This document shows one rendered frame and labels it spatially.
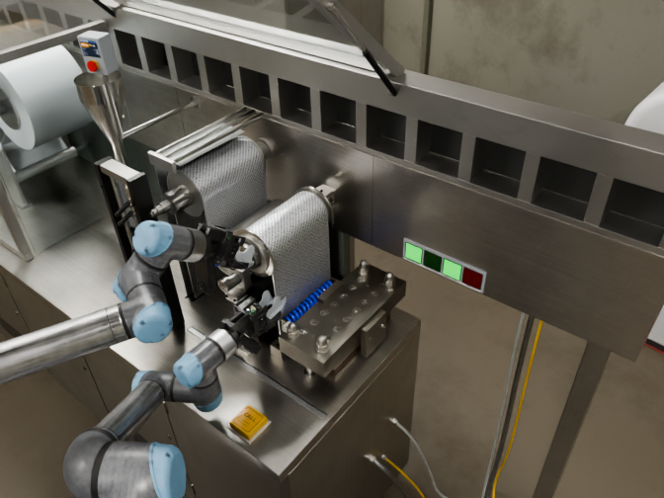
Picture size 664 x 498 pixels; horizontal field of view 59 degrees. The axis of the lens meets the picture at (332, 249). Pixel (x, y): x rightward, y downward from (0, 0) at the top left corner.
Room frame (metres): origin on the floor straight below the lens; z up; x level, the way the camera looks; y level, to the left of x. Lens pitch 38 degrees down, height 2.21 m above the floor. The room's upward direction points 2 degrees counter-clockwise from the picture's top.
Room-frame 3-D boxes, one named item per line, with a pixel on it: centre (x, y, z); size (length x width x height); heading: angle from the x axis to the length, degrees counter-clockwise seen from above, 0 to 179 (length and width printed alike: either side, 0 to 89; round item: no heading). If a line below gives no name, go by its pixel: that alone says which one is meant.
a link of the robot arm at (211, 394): (0.95, 0.35, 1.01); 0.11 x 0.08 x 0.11; 83
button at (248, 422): (0.92, 0.23, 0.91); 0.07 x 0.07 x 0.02; 50
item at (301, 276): (1.26, 0.08, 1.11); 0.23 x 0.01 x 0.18; 140
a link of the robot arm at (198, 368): (0.95, 0.34, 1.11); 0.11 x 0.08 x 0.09; 140
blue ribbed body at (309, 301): (1.24, 0.07, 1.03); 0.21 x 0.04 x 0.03; 140
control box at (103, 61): (1.57, 0.61, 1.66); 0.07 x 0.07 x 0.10; 67
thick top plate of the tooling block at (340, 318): (1.21, -0.03, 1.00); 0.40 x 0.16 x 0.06; 140
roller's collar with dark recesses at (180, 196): (1.34, 0.42, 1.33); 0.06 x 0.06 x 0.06; 50
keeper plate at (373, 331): (1.16, -0.11, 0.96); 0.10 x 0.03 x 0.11; 140
